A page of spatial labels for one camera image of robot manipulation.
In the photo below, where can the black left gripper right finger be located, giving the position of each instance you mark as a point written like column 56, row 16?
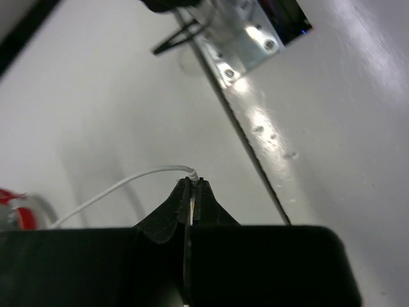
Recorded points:
column 230, row 264

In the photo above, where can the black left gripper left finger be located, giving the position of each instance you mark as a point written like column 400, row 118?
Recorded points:
column 140, row 265

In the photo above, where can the red headphones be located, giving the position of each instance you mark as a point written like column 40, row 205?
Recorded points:
column 16, row 213

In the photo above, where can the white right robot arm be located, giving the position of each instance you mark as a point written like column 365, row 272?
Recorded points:
column 164, row 6

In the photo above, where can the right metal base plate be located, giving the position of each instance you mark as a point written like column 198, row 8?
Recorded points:
column 238, row 37

